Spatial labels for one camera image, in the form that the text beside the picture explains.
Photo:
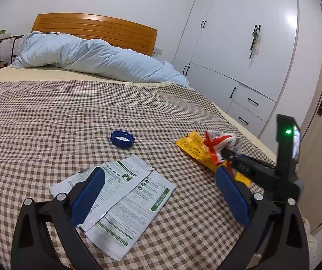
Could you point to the white printed sachet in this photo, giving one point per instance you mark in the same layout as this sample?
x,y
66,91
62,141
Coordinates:
x,y
138,202
121,171

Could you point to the white wardrobe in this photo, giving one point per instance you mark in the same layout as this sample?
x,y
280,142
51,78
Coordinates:
x,y
234,33

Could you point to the light blue duvet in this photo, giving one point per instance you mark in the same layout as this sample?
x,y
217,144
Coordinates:
x,y
93,59

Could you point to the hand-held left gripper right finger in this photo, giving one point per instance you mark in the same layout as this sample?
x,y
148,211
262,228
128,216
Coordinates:
x,y
232,195

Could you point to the wooden bed with checkered cover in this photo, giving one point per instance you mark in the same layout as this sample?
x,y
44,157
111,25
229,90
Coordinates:
x,y
65,118

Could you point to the yellow snack bag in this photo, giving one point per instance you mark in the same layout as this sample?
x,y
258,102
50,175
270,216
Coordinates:
x,y
194,149

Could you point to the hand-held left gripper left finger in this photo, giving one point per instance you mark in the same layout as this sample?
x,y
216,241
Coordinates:
x,y
89,194

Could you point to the white hanging pouch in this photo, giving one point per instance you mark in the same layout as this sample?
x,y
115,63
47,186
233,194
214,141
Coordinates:
x,y
256,43

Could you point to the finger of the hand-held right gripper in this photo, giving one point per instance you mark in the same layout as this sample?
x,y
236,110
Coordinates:
x,y
238,157
242,169

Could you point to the white wall socket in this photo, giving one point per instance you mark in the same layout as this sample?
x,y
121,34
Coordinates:
x,y
157,51

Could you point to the red white snack packet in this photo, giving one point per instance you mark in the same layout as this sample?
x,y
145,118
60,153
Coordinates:
x,y
220,143

